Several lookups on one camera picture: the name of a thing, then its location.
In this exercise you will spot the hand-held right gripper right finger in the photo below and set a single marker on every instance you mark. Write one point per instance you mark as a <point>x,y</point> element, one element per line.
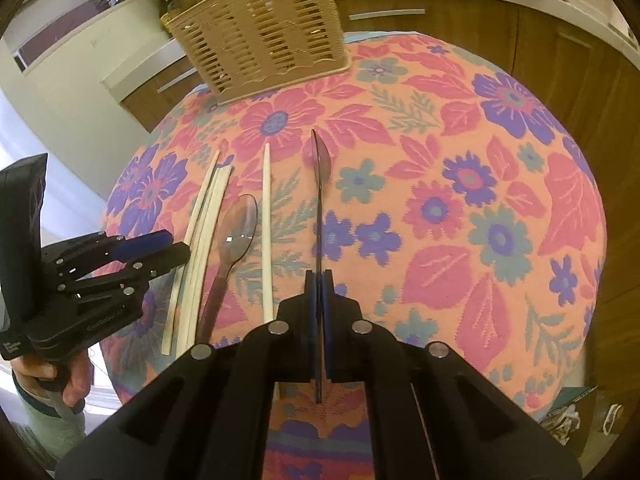
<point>328,310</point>

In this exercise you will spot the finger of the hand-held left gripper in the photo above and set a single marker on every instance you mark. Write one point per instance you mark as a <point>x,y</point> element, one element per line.
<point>170,258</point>
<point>150,242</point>

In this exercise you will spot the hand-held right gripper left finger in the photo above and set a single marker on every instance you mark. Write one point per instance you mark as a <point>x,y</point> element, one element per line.
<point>312,310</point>

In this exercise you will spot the pale wooden chopstick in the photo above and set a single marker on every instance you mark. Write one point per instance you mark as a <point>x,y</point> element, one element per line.
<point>267,210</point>
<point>215,161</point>
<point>229,175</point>
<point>220,177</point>

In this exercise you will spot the dark plastic spoon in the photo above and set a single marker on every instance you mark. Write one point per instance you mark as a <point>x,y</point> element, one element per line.
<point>320,170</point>

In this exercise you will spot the beige plastic utensil basket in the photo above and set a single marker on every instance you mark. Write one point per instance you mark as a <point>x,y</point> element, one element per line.
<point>260,35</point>

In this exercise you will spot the person's left forearm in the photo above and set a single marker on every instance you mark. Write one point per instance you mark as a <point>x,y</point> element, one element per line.
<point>45,425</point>

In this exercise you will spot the person's left hand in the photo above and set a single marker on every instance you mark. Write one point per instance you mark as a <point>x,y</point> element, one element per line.
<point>80,380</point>

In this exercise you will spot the clear plastic spoon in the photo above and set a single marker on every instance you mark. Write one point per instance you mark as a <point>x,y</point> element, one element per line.
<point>239,232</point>

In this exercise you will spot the floral tablecloth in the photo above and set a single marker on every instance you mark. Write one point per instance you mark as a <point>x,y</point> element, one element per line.
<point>450,135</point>

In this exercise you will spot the teal printed bag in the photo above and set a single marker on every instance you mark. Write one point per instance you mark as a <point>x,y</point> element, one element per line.
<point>575,415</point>

